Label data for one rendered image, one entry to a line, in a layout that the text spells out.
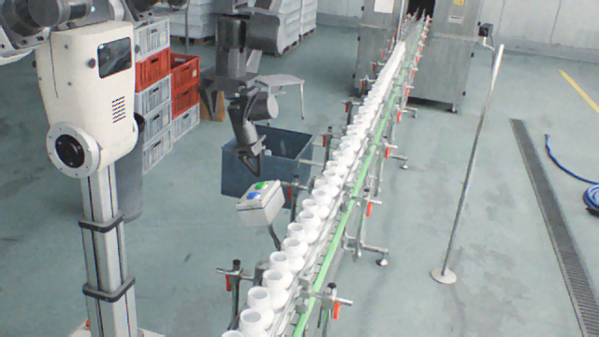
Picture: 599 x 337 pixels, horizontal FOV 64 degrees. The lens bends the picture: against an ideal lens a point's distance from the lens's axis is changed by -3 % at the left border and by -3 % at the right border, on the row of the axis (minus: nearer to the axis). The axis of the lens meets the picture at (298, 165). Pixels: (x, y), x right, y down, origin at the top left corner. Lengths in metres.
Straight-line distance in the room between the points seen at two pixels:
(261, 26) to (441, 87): 5.29
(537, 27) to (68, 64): 10.92
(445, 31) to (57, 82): 5.09
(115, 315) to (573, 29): 11.03
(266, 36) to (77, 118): 0.63
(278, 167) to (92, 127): 0.85
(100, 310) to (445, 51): 5.02
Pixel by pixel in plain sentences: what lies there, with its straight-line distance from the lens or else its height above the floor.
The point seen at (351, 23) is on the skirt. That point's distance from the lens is 11.69.
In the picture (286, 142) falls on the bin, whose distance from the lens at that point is 2.24.
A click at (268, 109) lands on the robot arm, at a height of 1.34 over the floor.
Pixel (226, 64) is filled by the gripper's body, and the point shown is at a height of 1.51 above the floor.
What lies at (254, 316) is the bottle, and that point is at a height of 1.15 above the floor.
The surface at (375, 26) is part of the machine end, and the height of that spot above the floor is 0.88.
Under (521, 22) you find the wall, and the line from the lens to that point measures 11.64.
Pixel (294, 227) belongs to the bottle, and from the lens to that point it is 1.10.
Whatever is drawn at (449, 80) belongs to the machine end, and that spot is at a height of 0.38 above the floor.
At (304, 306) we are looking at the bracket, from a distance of 1.06.
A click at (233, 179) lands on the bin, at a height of 0.81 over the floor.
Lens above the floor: 1.73
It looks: 25 degrees down
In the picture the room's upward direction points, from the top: 5 degrees clockwise
